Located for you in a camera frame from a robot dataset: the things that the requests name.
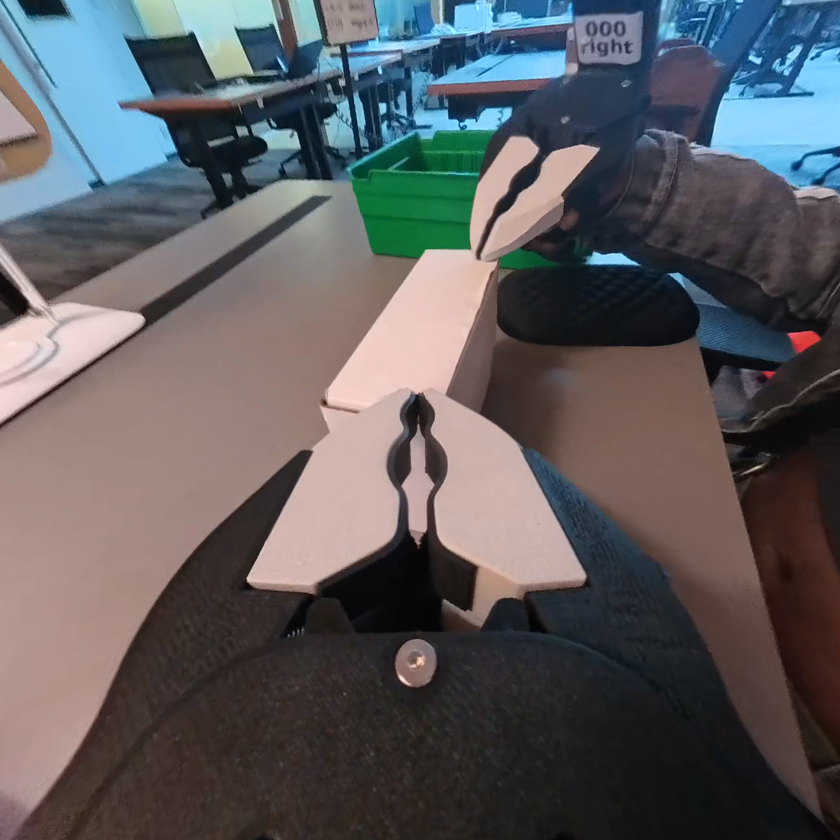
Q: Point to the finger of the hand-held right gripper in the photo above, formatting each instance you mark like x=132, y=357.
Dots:
x=531, y=216
x=505, y=164

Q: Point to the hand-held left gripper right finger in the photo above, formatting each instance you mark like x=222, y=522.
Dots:
x=505, y=518

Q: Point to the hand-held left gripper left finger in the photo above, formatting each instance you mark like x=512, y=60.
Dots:
x=334, y=512

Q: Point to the green plastic bin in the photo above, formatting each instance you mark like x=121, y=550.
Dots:
x=407, y=210

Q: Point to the white cardboard box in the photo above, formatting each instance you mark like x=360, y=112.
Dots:
x=420, y=328

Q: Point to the person's right forearm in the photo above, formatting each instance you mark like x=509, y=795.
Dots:
x=722, y=210

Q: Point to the wooden office desk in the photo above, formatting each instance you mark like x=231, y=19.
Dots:
x=499, y=69
x=229, y=95

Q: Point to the grey desk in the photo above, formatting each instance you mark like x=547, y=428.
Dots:
x=197, y=426

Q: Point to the person's right hand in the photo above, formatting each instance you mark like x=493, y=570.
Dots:
x=610, y=210

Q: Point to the brown office chair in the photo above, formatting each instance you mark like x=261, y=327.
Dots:
x=682, y=85

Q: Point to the black mesh wrist pad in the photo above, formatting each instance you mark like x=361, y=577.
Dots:
x=590, y=308

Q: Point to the whiteboard on stand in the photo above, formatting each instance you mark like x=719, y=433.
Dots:
x=348, y=19

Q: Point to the black office chair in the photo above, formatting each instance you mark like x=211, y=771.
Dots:
x=259, y=46
x=170, y=72

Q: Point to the white stand base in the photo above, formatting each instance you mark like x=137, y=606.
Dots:
x=98, y=334

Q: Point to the person's leg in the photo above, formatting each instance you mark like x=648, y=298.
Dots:
x=794, y=590

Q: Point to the orange red object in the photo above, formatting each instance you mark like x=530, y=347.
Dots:
x=804, y=348

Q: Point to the person's dark jacket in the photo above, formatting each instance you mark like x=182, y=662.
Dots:
x=800, y=400

